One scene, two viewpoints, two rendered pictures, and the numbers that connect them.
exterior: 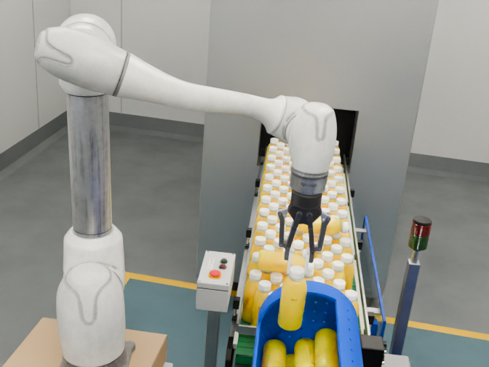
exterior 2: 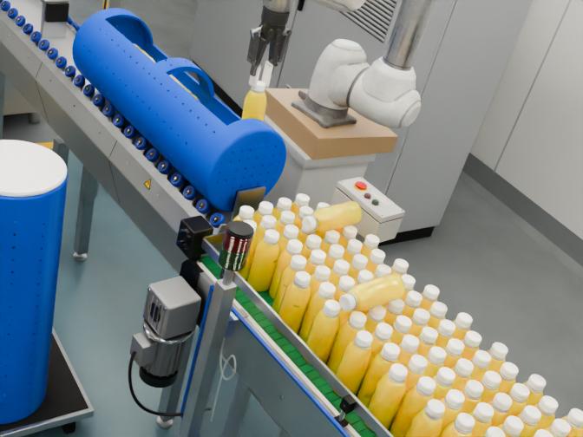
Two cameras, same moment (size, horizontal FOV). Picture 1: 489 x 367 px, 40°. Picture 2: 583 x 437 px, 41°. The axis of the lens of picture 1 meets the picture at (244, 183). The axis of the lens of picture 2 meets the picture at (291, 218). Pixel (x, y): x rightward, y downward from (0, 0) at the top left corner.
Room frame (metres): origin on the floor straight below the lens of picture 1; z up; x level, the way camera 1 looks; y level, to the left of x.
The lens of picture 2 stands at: (2.98, -1.64, 2.22)
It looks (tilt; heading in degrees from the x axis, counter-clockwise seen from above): 32 degrees down; 130
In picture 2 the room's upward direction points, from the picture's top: 16 degrees clockwise
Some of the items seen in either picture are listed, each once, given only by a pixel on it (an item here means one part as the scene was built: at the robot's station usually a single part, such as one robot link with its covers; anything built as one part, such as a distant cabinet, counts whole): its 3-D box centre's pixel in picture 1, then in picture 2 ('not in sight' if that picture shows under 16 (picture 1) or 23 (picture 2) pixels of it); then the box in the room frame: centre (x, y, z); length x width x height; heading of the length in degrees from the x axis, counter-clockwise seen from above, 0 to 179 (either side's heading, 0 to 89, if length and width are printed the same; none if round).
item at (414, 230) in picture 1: (420, 227); (238, 238); (1.98, -0.59, 1.23); 0.06 x 0.06 x 0.04
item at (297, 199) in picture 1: (305, 205); (272, 23); (1.49, -0.15, 1.50); 0.08 x 0.07 x 0.09; 87
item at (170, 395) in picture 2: not in sight; (178, 361); (1.55, -0.28, 0.31); 0.06 x 0.06 x 0.63; 87
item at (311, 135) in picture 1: (312, 134); not in sight; (1.50, -0.15, 1.69); 0.13 x 0.11 x 0.16; 11
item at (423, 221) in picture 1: (418, 241); (233, 256); (1.98, -0.59, 1.18); 0.06 x 0.06 x 0.16
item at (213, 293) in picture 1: (216, 279); (366, 209); (1.84, 0.07, 1.05); 0.20 x 0.10 x 0.10; 177
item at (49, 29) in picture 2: not in sight; (55, 19); (0.29, -0.14, 1.00); 0.10 x 0.04 x 0.15; 87
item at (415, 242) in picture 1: (418, 239); (233, 254); (1.98, -0.59, 1.18); 0.06 x 0.06 x 0.05
